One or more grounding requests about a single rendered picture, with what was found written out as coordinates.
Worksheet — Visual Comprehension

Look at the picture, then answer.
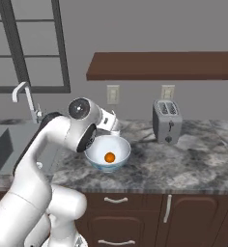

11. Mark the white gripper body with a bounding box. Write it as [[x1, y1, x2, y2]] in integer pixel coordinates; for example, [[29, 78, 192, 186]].
[[109, 110, 122, 137]]

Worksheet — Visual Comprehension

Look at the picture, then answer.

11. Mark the orange tangerine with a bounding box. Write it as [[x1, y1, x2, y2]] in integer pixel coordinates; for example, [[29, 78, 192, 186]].
[[103, 151, 117, 164]]

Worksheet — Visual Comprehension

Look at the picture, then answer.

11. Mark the white bowl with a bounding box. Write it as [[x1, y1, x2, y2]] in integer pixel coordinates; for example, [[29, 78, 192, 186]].
[[84, 134, 132, 174]]

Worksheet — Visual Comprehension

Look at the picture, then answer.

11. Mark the silver faucet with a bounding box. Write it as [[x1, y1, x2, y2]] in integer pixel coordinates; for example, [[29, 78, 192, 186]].
[[12, 81, 43, 125]]

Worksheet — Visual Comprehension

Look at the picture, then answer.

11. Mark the grey sink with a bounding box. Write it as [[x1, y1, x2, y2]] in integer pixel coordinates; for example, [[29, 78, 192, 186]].
[[0, 123, 66, 176]]

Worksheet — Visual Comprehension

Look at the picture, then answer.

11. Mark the grey toaster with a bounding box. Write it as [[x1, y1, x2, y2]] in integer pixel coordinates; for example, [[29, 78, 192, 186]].
[[152, 98, 184, 146]]

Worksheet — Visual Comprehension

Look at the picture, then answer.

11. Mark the brown drawer front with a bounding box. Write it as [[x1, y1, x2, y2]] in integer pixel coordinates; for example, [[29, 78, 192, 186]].
[[86, 193, 164, 212], [74, 211, 159, 247]]

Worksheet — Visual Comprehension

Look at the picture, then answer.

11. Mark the dark framed window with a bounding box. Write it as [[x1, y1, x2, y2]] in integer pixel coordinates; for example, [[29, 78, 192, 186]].
[[0, 0, 71, 95]]

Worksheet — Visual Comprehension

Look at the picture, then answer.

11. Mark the white wall outlet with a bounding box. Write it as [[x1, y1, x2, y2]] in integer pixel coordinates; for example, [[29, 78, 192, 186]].
[[160, 84, 176, 101], [106, 84, 121, 105]]

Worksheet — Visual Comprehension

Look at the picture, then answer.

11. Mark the white drawer handle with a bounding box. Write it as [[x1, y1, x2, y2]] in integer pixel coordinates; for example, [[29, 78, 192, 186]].
[[97, 238, 136, 247], [103, 196, 129, 205]]

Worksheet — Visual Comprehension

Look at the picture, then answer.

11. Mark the brown wall shelf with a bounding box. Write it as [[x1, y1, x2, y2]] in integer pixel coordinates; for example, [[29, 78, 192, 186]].
[[85, 50, 228, 82]]

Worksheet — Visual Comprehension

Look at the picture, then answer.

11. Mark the white cabinet door handle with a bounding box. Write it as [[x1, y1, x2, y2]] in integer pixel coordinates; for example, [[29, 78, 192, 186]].
[[162, 194, 173, 224]]

